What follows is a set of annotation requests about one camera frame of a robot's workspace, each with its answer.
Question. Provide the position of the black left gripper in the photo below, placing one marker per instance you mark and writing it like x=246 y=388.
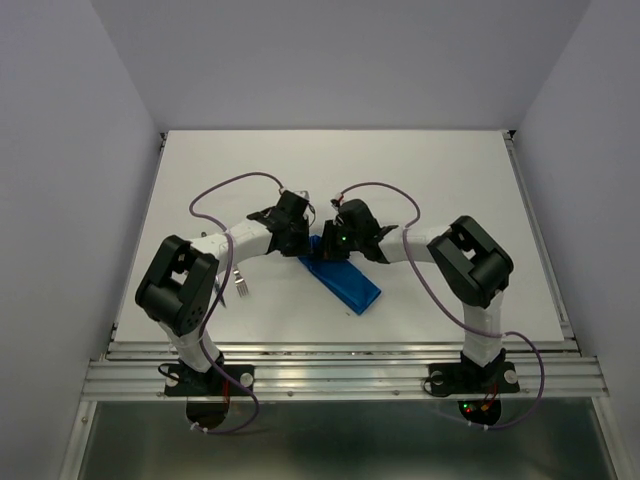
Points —
x=303 y=248

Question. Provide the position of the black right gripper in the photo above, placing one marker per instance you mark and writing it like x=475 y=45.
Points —
x=330 y=227

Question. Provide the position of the blue satin napkin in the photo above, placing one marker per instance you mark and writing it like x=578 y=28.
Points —
x=344 y=280

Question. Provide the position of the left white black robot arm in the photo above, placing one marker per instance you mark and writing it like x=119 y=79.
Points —
x=177 y=288

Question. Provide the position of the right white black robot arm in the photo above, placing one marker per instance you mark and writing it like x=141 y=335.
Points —
x=476 y=270

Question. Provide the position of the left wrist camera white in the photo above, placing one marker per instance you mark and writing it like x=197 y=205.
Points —
x=301 y=193

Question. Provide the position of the silver fork black handle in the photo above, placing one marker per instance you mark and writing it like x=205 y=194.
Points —
x=240 y=283

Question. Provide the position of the silver knife black handle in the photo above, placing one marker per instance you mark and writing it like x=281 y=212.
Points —
x=218 y=292

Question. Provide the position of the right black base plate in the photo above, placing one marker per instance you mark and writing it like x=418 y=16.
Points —
x=447 y=379

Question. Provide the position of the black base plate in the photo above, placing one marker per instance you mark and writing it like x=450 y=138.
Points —
x=224 y=381
x=447 y=379

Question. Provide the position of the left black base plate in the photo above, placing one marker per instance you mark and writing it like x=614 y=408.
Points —
x=224 y=381

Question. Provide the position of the aluminium frame rail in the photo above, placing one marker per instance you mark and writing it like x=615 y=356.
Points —
x=351 y=411

